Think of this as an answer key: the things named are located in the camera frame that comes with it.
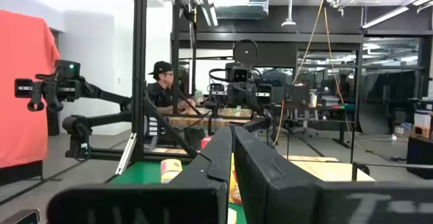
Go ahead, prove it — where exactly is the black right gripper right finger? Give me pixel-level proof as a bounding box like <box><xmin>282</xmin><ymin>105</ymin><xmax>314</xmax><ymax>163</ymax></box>
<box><xmin>233</xmin><ymin>125</ymin><xmax>433</xmax><ymax>224</ymax></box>

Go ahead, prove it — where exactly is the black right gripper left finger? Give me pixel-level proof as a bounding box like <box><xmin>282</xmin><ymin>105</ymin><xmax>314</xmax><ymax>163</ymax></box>
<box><xmin>47</xmin><ymin>125</ymin><xmax>234</xmax><ymax>224</ymax></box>

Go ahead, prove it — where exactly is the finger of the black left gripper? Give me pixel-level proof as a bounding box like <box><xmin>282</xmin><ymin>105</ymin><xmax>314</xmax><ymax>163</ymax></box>
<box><xmin>26</xmin><ymin>81</ymin><xmax>45</xmax><ymax>113</ymax></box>
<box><xmin>45</xmin><ymin>80</ymin><xmax>65</xmax><ymax>114</ymax></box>

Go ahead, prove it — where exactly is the yellow Corn Pops cereal box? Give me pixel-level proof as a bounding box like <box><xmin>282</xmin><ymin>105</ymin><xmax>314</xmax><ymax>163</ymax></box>
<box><xmin>160</xmin><ymin>158</ymin><xmax>184</xmax><ymax>184</ymax></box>
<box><xmin>229</xmin><ymin>152</ymin><xmax>244</xmax><ymax>206</ymax></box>

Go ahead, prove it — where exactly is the orange cloth cover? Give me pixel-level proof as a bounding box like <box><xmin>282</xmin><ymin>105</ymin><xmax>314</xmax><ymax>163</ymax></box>
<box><xmin>0</xmin><ymin>9</ymin><xmax>61</xmax><ymax>169</ymax></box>

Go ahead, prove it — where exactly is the silver metal bar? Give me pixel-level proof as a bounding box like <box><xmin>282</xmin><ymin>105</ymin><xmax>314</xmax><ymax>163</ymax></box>
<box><xmin>114</xmin><ymin>132</ymin><xmax>138</xmax><ymax>176</ymax></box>

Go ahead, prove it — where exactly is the person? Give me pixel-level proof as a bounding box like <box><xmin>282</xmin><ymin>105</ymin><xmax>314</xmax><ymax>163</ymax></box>
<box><xmin>145</xmin><ymin>60</ymin><xmax>197</xmax><ymax>140</ymax></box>

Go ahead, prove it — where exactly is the wooden background table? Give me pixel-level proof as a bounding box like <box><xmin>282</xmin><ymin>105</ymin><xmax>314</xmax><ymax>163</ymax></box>
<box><xmin>165</xmin><ymin>107</ymin><xmax>265</xmax><ymax>129</ymax></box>

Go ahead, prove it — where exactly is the black case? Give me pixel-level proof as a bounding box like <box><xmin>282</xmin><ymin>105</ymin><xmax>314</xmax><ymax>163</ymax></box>
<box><xmin>405</xmin><ymin>135</ymin><xmax>433</xmax><ymax>179</ymax></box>

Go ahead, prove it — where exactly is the white storage box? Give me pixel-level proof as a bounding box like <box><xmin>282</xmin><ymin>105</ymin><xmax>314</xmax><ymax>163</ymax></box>
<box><xmin>413</xmin><ymin>110</ymin><xmax>432</xmax><ymax>139</ymax></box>

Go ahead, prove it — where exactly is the white pendant lamp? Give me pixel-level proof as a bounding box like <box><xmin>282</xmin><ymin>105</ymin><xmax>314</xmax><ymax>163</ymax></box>
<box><xmin>281</xmin><ymin>0</ymin><xmax>298</xmax><ymax>28</ymax></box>

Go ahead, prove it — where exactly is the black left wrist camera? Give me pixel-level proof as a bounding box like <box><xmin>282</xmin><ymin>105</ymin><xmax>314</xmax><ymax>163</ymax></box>
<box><xmin>53</xmin><ymin>60</ymin><xmax>81</xmax><ymax>80</ymax></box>

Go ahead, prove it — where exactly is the black aluminium table frame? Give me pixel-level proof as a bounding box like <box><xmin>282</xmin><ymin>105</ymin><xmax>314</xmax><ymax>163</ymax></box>
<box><xmin>64</xmin><ymin>0</ymin><xmax>200</xmax><ymax>164</ymax></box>

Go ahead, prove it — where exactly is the yellow hanging cable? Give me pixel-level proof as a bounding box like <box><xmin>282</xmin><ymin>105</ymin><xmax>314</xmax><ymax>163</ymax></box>
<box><xmin>272</xmin><ymin>0</ymin><xmax>327</xmax><ymax>145</ymax></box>
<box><xmin>323</xmin><ymin>5</ymin><xmax>359</xmax><ymax>147</ymax></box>

